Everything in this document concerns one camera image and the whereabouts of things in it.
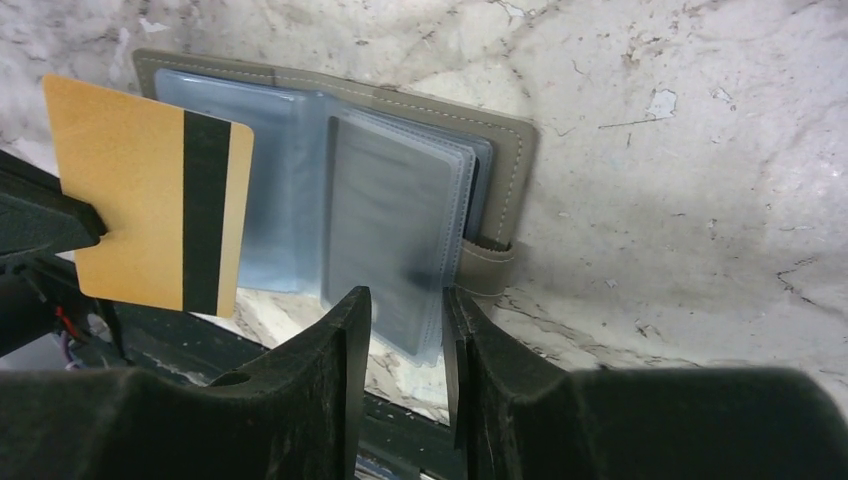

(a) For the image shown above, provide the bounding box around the gold credit card black stripe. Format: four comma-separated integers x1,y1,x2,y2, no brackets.
43,74,254,317

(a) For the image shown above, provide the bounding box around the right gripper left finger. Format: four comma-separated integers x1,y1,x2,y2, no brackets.
1,286,371,479

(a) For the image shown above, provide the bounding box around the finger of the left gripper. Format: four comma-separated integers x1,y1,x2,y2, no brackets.
1,151,107,255

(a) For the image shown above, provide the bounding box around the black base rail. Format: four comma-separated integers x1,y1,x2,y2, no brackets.
26,254,465,480

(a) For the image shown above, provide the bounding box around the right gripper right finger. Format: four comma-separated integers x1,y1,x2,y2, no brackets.
443,288,847,479

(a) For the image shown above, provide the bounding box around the grey leather card holder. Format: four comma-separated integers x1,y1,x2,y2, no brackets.
132,49,538,365

